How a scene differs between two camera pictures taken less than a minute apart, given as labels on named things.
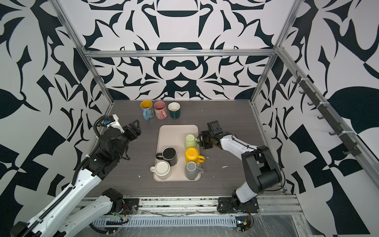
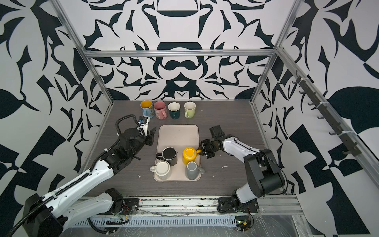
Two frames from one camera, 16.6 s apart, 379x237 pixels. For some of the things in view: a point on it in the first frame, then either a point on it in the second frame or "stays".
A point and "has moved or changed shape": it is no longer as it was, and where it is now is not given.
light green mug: x=191 y=141 -> x=189 y=107
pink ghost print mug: x=160 y=110 stays
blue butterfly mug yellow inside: x=148 y=109 stays
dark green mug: x=174 y=108 stays
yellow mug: x=192 y=154 has moved or changed shape
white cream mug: x=162 y=169 stays
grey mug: x=192 y=170 stays
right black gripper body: x=207 y=139 -> x=208 y=148
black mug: x=169 y=154 stays
